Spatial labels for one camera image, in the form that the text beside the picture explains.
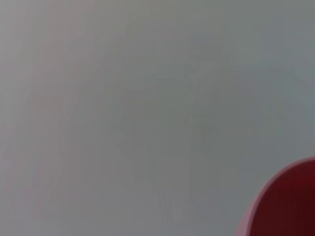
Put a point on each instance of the pink plastic bowl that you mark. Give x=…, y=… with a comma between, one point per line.
x=288, y=204

